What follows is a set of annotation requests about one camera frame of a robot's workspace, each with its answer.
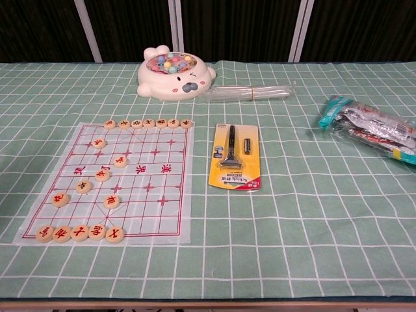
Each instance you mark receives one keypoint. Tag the dark screen panel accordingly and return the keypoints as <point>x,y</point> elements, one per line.
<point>130,26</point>
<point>35,29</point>
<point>364,29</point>
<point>240,29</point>

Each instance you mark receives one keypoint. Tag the clear plastic tube bundle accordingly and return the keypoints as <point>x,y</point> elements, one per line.
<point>227,92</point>

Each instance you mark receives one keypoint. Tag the yellow rubber band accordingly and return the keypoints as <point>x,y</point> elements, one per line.
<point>252,92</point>

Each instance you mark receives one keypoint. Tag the white seal fishing toy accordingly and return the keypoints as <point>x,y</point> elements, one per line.
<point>169,81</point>

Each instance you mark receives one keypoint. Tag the round beige xiangqi piece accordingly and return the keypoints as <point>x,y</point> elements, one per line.
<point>62,233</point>
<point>44,233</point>
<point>186,123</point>
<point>84,186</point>
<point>111,201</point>
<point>103,175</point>
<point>110,123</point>
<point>124,123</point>
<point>173,123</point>
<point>97,232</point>
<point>80,232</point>
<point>99,143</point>
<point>161,123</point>
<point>60,200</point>
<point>137,123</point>
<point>149,123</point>
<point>115,235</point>
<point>121,161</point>

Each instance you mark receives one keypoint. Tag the teal silver snack bag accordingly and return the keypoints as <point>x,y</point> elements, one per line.
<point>367,126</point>

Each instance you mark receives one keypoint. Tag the white screen frame post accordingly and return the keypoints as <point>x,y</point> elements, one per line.
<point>177,29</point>
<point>88,31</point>
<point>298,31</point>

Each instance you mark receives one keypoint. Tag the translucent xiangqi board sheet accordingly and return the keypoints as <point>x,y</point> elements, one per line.
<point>143,208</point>

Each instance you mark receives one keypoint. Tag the green checked tablecloth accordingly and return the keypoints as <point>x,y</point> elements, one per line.
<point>292,211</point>

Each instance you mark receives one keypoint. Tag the yellow carded razor pack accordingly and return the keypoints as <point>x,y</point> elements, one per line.
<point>235,175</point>

